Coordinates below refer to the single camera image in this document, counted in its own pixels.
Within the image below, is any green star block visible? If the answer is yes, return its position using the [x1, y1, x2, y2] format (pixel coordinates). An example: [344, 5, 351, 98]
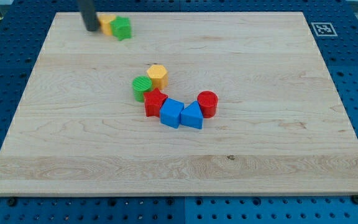
[110, 16, 132, 40]

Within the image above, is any red star block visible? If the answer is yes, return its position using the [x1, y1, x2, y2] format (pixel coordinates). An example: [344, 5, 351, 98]
[144, 88, 168, 118]

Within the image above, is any red cylinder block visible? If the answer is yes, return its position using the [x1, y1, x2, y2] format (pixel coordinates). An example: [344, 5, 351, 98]
[197, 91, 218, 118]

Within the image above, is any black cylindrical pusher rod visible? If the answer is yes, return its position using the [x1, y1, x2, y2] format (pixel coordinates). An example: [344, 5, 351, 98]
[76, 0, 99, 32]

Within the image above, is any green cylinder block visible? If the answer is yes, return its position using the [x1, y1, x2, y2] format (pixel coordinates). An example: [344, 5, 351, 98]
[132, 76, 152, 102]

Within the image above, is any yellow hexagon block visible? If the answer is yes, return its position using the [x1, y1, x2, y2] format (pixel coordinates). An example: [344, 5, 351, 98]
[147, 64, 168, 90]

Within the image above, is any blue triangle block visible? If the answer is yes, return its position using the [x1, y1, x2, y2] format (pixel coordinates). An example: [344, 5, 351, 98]
[180, 101, 203, 129]

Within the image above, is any yellow block near rod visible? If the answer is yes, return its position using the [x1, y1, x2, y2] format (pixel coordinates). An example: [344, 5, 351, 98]
[98, 14, 116, 35]

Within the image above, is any white fiducial marker tag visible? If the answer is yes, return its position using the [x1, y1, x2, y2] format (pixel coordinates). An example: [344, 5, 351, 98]
[311, 22, 337, 37]

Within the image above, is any wooden board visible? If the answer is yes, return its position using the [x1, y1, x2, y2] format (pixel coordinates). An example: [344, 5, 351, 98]
[0, 12, 358, 197]

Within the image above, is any blue cube block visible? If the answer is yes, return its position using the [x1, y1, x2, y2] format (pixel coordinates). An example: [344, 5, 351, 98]
[160, 98, 184, 129]

